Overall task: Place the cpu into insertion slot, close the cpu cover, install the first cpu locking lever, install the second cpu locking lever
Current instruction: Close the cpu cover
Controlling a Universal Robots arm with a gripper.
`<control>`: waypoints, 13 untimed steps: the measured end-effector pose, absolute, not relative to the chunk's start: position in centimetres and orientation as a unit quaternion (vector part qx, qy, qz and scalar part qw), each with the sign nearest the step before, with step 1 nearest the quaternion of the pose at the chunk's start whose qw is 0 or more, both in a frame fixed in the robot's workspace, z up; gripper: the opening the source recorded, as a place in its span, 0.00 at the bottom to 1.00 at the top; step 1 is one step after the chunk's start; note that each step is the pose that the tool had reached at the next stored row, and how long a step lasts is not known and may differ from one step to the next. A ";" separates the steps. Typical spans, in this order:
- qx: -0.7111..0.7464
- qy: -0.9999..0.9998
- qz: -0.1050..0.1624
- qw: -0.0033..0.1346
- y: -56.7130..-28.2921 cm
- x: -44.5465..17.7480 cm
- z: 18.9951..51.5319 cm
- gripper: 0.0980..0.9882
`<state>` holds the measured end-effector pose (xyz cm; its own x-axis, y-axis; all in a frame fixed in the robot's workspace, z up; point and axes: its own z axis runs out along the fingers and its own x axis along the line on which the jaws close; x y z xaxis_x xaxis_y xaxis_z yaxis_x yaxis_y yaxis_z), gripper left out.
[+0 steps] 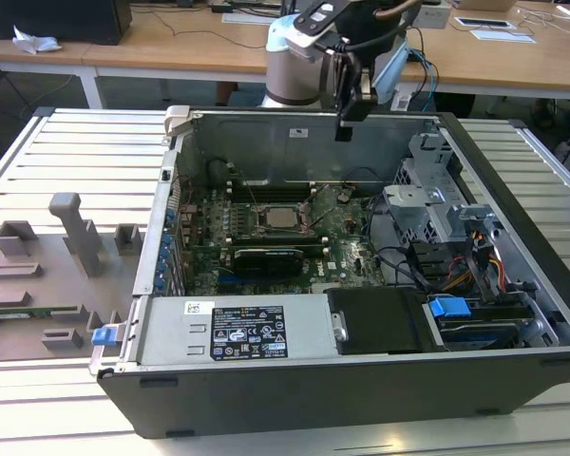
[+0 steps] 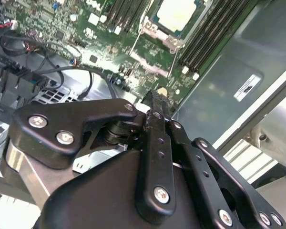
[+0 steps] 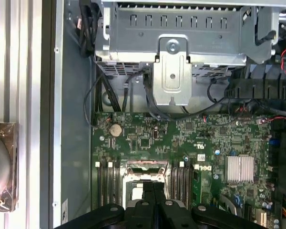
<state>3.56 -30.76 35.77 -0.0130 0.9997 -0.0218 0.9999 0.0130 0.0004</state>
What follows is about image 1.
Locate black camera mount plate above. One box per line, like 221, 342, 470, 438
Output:
293, 0, 352, 35

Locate green RAM stick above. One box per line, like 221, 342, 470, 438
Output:
0, 306, 80, 320

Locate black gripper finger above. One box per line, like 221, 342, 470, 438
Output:
334, 51, 379, 143
320, 49, 338, 111

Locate silver CPU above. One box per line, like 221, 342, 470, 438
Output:
264, 207, 296, 230

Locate black wire bundle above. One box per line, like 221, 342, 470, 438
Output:
365, 189, 457, 294

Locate black plastic shroud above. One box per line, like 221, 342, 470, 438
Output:
325, 287, 446, 356

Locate green motherboard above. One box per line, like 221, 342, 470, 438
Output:
178, 182, 386, 295

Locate black computer box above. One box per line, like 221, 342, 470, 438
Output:
0, 0, 133, 47

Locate black PC case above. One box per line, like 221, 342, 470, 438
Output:
88, 104, 570, 441

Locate silver metal handle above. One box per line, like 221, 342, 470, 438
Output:
330, 311, 349, 343

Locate metal drive cage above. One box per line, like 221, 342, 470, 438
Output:
382, 132, 503, 267

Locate blue release latch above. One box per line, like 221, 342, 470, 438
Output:
90, 325, 115, 347

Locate grey parts rack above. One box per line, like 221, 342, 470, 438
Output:
0, 192, 146, 362

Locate wooden desk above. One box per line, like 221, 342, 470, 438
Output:
0, 0, 570, 104

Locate black graphics card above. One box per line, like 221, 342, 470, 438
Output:
232, 246, 305, 276

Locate CPU socket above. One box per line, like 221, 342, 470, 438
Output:
244, 201, 317, 241

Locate crumpled white paper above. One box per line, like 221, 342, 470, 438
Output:
11, 24, 63, 54

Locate white framed tablet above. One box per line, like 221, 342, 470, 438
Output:
455, 16, 514, 29

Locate silver power supply unit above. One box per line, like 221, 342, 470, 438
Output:
123, 293, 338, 367

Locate black RAM slot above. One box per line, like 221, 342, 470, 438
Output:
231, 197, 314, 204
231, 188, 314, 195
231, 183, 314, 191
231, 192, 314, 200

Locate blue disk carrier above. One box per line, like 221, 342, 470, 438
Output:
427, 294, 504, 351

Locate pale blue teach pendant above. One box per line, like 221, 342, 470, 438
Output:
370, 40, 409, 105

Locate grey plastic case latch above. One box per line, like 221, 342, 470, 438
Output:
163, 104, 191, 139

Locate yellow orange power wires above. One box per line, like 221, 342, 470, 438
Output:
448, 254, 510, 292

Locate white paper sheet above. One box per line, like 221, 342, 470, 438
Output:
469, 28, 538, 45
220, 11, 286, 26

